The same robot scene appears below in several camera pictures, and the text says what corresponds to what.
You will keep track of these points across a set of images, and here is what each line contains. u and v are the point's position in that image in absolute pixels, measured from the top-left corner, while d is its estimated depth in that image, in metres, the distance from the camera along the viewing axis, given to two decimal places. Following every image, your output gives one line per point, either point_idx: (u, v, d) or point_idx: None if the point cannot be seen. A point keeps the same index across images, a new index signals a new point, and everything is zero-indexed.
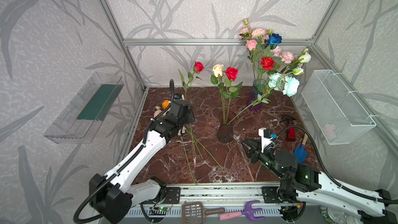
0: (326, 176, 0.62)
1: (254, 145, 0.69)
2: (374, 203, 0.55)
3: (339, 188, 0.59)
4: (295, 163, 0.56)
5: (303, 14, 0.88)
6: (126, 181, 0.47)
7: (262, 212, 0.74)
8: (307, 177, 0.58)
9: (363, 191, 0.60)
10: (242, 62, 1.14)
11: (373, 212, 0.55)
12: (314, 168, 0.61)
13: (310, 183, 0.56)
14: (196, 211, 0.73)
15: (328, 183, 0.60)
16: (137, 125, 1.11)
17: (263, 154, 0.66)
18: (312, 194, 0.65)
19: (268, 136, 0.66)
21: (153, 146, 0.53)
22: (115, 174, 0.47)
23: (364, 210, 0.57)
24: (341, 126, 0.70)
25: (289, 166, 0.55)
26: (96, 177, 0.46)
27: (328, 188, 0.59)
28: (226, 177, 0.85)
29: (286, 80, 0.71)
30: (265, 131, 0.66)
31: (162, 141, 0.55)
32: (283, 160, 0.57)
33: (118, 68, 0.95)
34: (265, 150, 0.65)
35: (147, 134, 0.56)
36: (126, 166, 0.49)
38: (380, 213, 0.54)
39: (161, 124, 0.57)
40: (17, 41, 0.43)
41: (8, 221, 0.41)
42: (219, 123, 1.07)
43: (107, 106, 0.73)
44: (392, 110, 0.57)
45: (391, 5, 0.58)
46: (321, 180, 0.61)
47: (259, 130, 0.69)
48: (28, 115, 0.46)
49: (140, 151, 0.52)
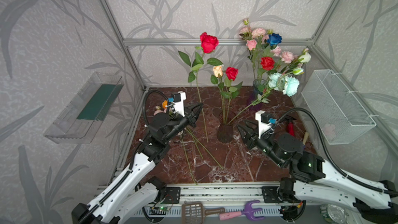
0: (330, 165, 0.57)
1: (250, 131, 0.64)
2: (379, 195, 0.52)
3: (344, 178, 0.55)
4: (299, 148, 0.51)
5: (303, 14, 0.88)
6: (109, 211, 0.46)
7: (262, 212, 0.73)
8: (311, 166, 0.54)
9: (368, 181, 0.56)
10: (242, 62, 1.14)
11: (378, 205, 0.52)
12: (318, 156, 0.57)
13: (314, 171, 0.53)
14: (196, 211, 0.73)
15: (333, 172, 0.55)
16: (137, 125, 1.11)
17: (261, 140, 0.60)
18: (309, 190, 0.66)
19: (266, 122, 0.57)
21: (141, 171, 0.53)
22: (97, 205, 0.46)
23: (367, 202, 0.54)
24: (341, 126, 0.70)
25: (294, 151, 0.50)
26: (77, 207, 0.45)
27: (332, 178, 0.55)
28: (226, 177, 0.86)
29: (286, 80, 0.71)
30: (263, 116, 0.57)
31: (150, 165, 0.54)
32: (286, 145, 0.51)
33: (118, 68, 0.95)
34: (263, 136, 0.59)
35: (135, 157, 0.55)
36: (110, 195, 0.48)
38: (386, 206, 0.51)
39: (151, 145, 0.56)
40: (17, 41, 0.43)
41: (8, 221, 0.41)
42: (219, 122, 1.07)
43: (107, 106, 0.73)
44: (392, 110, 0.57)
45: (391, 5, 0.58)
46: (324, 169, 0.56)
47: (256, 116, 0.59)
48: (28, 115, 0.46)
49: (126, 177, 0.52)
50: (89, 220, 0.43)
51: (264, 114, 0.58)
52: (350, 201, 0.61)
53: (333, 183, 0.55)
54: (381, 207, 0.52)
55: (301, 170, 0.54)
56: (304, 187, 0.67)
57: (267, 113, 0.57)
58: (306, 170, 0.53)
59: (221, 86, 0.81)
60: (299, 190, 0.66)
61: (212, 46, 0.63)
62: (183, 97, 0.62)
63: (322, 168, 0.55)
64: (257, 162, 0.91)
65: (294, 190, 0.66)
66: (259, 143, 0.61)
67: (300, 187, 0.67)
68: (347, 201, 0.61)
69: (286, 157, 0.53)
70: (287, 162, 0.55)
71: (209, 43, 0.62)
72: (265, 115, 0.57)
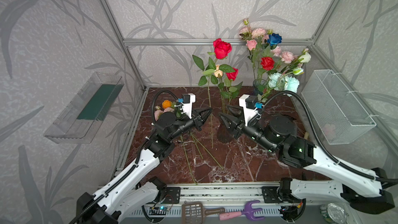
0: (322, 151, 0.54)
1: (235, 120, 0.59)
2: (370, 182, 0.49)
3: (336, 165, 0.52)
4: (293, 130, 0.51)
5: (303, 14, 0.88)
6: (113, 202, 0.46)
7: (262, 212, 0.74)
8: (301, 151, 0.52)
9: (360, 168, 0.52)
10: (242, 62, 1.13)
11: (369, 193, 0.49)
12: (309, 141, 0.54)
13: (304, 157, 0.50)
14: (196, 211, 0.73)
15: (324, 158, 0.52)
16: (137, 125, 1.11)
17: (250, 127, 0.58)
18: (302, 186, 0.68)
19: (252, 108, 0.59)
21: (146, 166, 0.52)
22: (103, 195, 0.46)
23: (358, 190, 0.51)
24: (342, 126, 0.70)
25: (287, 133, 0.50)
26: (83, 195, 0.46)
27: (323, 164, 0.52)
28: (226, 177, 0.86)
29: (286, 80, 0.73)
30: (247, 102, 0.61)
31: (155, 161, 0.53)
32: (280, 126, 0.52)
33: (118, 68, 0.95)
34: (250, 123, 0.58)
35: (141, 153, 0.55)
36: (115, 186, 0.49)
38: (377, 194, 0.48)
39: (157, 142, 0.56)
40: (17, 41, 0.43)
41: (8, 221, 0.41)
42: (219, 122, 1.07)
43: (107, 106, 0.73)
44: (392, 110, 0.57)
45: (391, 5, 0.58)
46: (315, 155, 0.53)
47: (240, 102, 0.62)
48: (28, 115, 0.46)
49: (131, 170, 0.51)
50: (93, 209, 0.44)
51: (249, 100, 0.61)
52: (338, 192, 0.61)
53: (324, 169, 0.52)
54: (371, 195, 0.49)
55: (292, 155, 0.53)
56: (299, 185, 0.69)
57: (252, 99, 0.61)
58: (297, 156, 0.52)
59: (221, 86, 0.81)
60: (295, 187, 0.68)
61: (224, 53, 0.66)
62: (192, 99, 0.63)
63: (313, 154, 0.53)
64: (257, 162, 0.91)
65: (291, 188, 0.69)
66: (247, 130, 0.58)
67: (296, 185, 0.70)
68: (336, 193, 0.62)
69: (278, 140, 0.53)
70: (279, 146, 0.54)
71: (222, 50, 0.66)
72: (249, 100, 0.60)
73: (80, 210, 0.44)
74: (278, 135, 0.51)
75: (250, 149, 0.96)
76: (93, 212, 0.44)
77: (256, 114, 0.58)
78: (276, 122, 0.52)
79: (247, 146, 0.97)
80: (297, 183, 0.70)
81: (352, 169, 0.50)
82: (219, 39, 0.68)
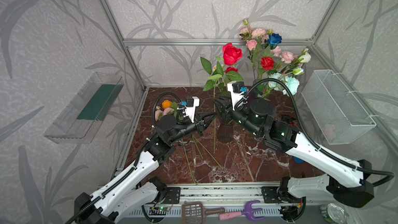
0: (304, 137, 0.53)
1: (225, 104, 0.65)
2: (352, 171, 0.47)
3: (317, 151, 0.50)
4: (272, 111, 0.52)
5: (303, 14, 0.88)
6: (109, 205, 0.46)
7: (262, 212, 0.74)
8: (283, 134, 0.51)
9: (343, 157, 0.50)
10: (242, 62, 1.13)
11: (349, 182, 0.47)
12: (293, 127, 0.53)
13: (285, 140, 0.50)
14: (196, 211, 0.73)
15: (306, 144, 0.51)
16: (137, 125, 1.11)
17: (236, 111, 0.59)
18: (297, 182, 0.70)
19: (238, 92, 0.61)
21: (145, 169, 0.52)
22: (100, 197, 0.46)
23: (339, 179, 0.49)
24: (341, 126, 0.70)
25: (265, 113, 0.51)
26: (80, 196, 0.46)
27: (303, 150, 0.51)
28: (226, 177, 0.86)
29: (286, 80, 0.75)
30: (234, 86, 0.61)
31: (154, 164, 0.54)
32: (258, 108, 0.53)
33: (118, 68, 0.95)
34: (236, 106, 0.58)
35: (141, 155, 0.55)
36: (112, 188, 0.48)
38: (357, 183, 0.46)
39: (158, 144, 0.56)
40: (17, 41, 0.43)
41: (8, 221, 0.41)
42: (219, 123, 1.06)
43: (107, 105, 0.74)
44: (392, 110, 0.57)
45: (391, 5, 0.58)
46: (298, 140, 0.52)
47: (227, 87, 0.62)
48: (28, 115, 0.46)
49: (130, 173, 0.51)
50: (90, 211, 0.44)
51: (235, 85, 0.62)
52: (325, 186, 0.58)
53: (304, 155, 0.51)
54: (352, 184, 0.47)
55: (273, 138, 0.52)
56: (295, 182, 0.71)
57: (238, 83, 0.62)
58: (279, 139, 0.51)
59: (221, 86, 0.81)
60: (291, 185, 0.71)
61: (233, 60, 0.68)
62: (196, 103, 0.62)
63: (295, 138, 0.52)
64: (257, 162, 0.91)
65: (288, 186, 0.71)
66: (234, 114, 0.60)
67: (292, 183, 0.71)
68: (323, 186, 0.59)
69: (259, 122, 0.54)
70: (261, 129, 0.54)
71: (231, 56, 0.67)
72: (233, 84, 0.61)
73: (77, 210, 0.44)
74: (257, 115, 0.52)
75: (250, 149, 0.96)
76: (89, 213, 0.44)
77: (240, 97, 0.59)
78: (256, 104, 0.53)
79: (247, 147, 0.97)
80: (293, 181, 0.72)
81: (333, 156, 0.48)
82: (230, 44, 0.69)
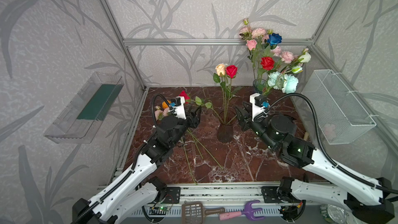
0: (321, 153, 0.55)
1: (244, 113, 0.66)
2: (370, 189, 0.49)
3: (333, 168, 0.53)
4: (292, 129, 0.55)
5: (303, 14, 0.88)
6: (108, 209, 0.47)
7: (262, 212, 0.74)
8: (300, 151, 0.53)
9: (361, 175, 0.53)
10: (242, 62, 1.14)
11: (368, 200, 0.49)
12: (310, 143, 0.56)
13: (302, 157, 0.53)
14: (196, 211, 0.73)
15: (323, 161, 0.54)
16: (137, 125, 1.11)
17: (256, 123, 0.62)
18: (304, 187, 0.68)
19: (259, 106, 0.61)
21: (142, 172, 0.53)
22: (98, 202, 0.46)
23: (358, 196, 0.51)
24: (341, 126, 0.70)
25: (286, 131, 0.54)
26: (79, 201, 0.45)
27: (320, 166, 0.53)
28: (226, 177, 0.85)
29: (285, 79, 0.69)
30: (256, 99, 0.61)
31: (152, 167, 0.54)
32: (280, 125, 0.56)
33: (118, 68, 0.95)
34: (256, 118, 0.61)
35: (139, 158, 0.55)
36: (110, 193, 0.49)
38: (376, 202, 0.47)
39: (155, 147, 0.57)
40: (17, 41, 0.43)
41: (8, 221, 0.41)
42: (219, 123, 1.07)
43: (107, 105, 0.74)
44: (392, 110, 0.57)
45: (391, 5, 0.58)
46: (314, 156, 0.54)
47: (250, 99, 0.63)
48: (28, 115, 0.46)
49: (127, 177, 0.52)
50: (88, 216, 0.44)
51: (257, 97, 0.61)
52: (341, 198, 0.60)
53: (321, 171, 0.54)
54: (371, 202, 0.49)
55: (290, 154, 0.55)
56: (300, 186, 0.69)
57: (260, 97, 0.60)
58: (295, 155, 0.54)
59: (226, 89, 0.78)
60: (296, 188, 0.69)
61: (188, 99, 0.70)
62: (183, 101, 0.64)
63: (312, 155, 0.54)
64: (257, 162, 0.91)
65: (292, 188, 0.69)
66: (254, 126, 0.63)
67: (297, 185, 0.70)
68: (339, 198, 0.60)
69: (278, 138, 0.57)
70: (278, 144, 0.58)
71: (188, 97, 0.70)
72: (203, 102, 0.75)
73: (74, 216, 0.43)
74: (277, 133, 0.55)
75: (249, 149, 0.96)
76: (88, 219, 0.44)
77: (260, 111, 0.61)
78: (277, 121, 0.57)
79: (247, 147, 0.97)
80: (298, 184, 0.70)
81: (351, 174, 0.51)
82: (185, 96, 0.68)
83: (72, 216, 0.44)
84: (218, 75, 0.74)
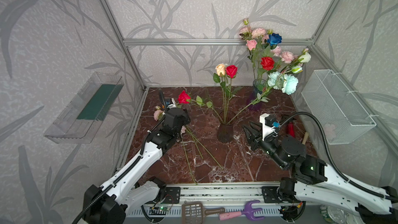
0: (332, 169, 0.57)
1: (255, 132, 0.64)
2: (381, 200, 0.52)
3: (345, 182, 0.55)
4: (303, 151, 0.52)
5: (303, 14, 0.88)
6: (122, 191, 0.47)
7: (262, 212, 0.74)
8: (312, 169, 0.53)
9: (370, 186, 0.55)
10: (242, 62, 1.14)
11: (379, 210, 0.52)
12: (320, 160, 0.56)
13: (316, 176, 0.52)
14: (196, 211, 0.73)
15: (335, 177, 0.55)
16: (137, 125, 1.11)
17: (266, 142, 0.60)
18: (310, 191, 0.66)
19: (270, 125, 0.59)
21: (151, 157, 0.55)
22: (112, 185, 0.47)
23: (369, 206, 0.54)
24: (342, 125, 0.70)
25: (297, 154, 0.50)
26: (91, 187, 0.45)
27: (333, 182, 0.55)
28: (226, 177, 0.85)
29: (285, 79, 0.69)
30: (267, 119, 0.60)
31: (159, 152, 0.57)
32: (290, 148, 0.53)
33: (118, 68, 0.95)
34: (266, 138, 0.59)
35: (145, 145, 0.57)
36: (122, 177, 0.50)
38: (386, 211, 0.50)
39: (158, 135, 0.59)
40: (17, 41, 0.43)
41: (8, 221, 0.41)
42: (219, 123, 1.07)
43: (107, 105, 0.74)
44: (392, 110, 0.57)
45: (391, 5, 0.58)
46: (326, 173, 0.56)
47: (260, 118, 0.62)
48: (28, 115, 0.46)
49: (137, 162, 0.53)
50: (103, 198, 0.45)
51: (267, 118, 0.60)
52: (352, 205, 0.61)
53: (333, 186, 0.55)
54: (381, 211, 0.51)
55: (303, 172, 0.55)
56: (306, 189, 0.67)
57: (271, 117, 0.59)
58: (309, 173, 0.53)
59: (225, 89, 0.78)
60: (300, 191, 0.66)
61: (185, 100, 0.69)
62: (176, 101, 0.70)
63: (324, 172, 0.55)
64: (257, 162, 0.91)
65: (295, 190, 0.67)
66: (263, 145, 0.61)
67: (301, 188, 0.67)
68: (350, 205, 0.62)
69: (289, 160, 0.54)
70: (290, 164, 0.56)
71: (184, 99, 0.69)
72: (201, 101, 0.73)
73: (88, 201, 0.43)
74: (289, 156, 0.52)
75: (249, 149, 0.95)
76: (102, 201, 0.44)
77: (271, 131, 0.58)
78: (287, 143, 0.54)
79: (247, 147, 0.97)
80: (303, 186, 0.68)
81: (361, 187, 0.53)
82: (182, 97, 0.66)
83: (84, 202, 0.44)
84: (218, 75, 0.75)
